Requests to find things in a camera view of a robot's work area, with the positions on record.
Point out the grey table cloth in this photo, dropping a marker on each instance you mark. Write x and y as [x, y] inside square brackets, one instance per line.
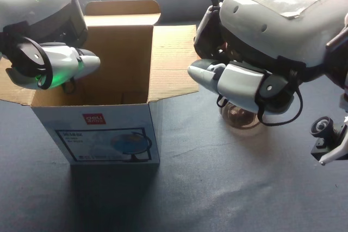
[217, 188]

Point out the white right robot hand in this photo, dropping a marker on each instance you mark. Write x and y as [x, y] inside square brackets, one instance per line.
[272, 12]

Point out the open cardboard box globe print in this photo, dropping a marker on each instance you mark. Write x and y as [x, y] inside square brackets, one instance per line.
[114, 123]

